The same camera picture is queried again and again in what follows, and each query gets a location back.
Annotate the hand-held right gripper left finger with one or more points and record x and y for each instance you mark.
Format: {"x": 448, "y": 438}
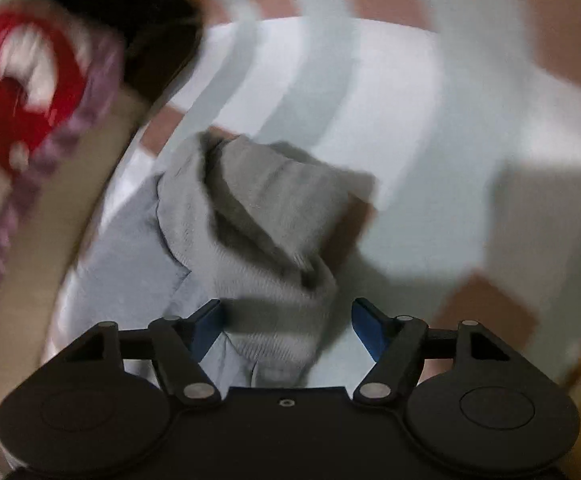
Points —
{"x": 205, "y": 329}

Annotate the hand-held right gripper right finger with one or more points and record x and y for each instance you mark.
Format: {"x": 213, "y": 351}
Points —
{"x": 368, "y": 329}

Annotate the grey knit sweater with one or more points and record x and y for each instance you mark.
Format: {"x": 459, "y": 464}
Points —
{"x": 250, "y": 220}

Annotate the pale folded garment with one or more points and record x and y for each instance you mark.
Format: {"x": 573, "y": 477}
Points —
{"x": 130, "y": 270}

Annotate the beige bed base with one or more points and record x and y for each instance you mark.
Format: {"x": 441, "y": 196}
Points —
{"x": 70, "y": 210}

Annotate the checkered floor rug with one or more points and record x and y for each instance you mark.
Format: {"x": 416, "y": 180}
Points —
{"x": 420, "y": 110}

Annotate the white quilted blanket red prints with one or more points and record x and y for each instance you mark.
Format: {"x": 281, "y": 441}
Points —
{"x": 30, "y": 85}

